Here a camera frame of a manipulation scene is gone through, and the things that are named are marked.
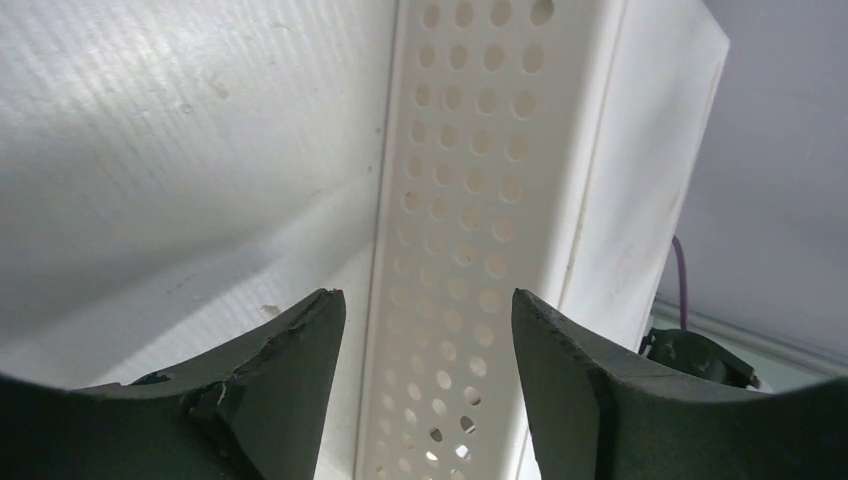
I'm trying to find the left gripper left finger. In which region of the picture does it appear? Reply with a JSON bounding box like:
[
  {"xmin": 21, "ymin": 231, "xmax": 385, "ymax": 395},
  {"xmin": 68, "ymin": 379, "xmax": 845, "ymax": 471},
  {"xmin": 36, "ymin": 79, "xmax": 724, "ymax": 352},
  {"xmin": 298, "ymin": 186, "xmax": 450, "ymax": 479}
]
[{"xmin": 1, "ymin": 289, "xmax": 346, "ymax": 479}]

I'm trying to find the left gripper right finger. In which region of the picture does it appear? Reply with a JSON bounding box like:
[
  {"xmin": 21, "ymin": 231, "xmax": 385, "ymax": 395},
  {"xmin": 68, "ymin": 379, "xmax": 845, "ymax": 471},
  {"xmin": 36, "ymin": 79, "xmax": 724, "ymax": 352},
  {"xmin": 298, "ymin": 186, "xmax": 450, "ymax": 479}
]
[{"xmin": 511, "ymin": 289, "xmax": 847, "ymax": 479}]

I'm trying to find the white perforated plastic basket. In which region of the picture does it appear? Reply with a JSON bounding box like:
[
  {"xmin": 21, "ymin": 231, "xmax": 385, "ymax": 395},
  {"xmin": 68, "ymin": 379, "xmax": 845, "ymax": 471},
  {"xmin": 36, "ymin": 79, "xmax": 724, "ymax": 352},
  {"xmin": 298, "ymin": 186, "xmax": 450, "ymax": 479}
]
[{"xmin": 1, "ymin": 1, "xmax": 730, "ymax": 479}]

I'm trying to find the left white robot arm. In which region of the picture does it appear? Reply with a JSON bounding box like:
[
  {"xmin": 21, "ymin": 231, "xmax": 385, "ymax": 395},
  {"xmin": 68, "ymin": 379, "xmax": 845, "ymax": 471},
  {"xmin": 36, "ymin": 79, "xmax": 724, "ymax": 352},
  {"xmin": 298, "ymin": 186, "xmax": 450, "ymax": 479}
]
[{"xmin": 1, "ymin": 289, "xmax": 847, "ymax": 479}]

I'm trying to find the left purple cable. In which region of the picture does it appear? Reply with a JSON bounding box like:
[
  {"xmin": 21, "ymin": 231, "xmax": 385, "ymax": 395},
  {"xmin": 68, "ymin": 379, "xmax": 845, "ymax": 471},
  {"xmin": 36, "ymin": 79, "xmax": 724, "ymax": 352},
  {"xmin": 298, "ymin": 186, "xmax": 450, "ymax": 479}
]
[{"xmin": 638, "ymin": 234, "xmax": 692, "ymax": 356}]

